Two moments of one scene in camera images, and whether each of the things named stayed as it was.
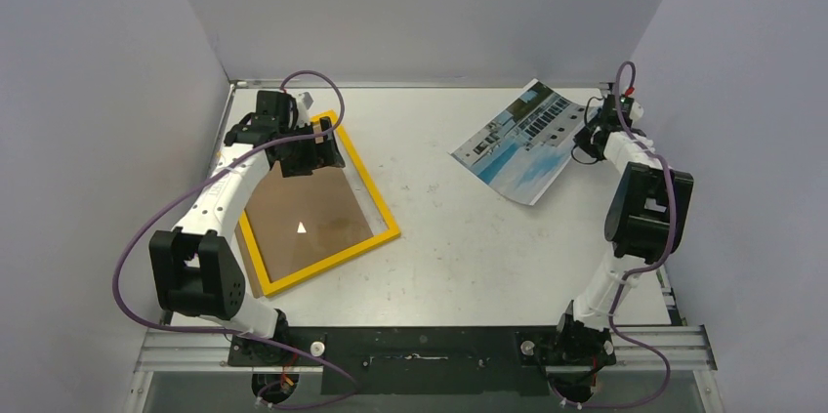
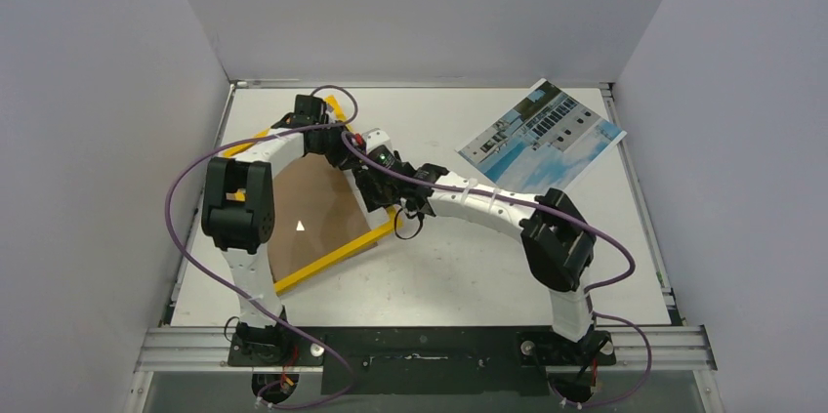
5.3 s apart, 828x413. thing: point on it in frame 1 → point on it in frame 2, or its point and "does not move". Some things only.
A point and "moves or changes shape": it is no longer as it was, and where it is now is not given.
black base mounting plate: (412, 360) does not move
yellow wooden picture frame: (340, 258) moves or changes shape
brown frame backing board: (297, 221) does not move
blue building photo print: (521, 149) does not move
